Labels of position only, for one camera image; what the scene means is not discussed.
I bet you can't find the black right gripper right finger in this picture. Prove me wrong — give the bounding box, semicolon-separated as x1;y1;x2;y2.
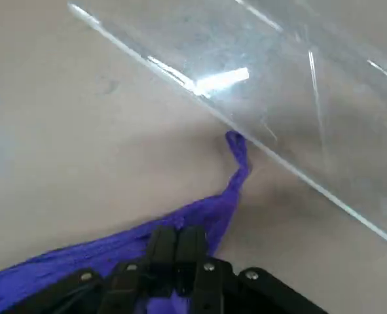
176;228;328;314

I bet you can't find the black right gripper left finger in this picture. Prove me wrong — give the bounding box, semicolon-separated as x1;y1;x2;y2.
0;227;177;314

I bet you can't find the purple towel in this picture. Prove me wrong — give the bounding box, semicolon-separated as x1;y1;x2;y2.
0;130;256;314

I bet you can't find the clear acrylic stepped rack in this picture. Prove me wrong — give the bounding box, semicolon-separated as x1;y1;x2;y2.
67;0;387;253

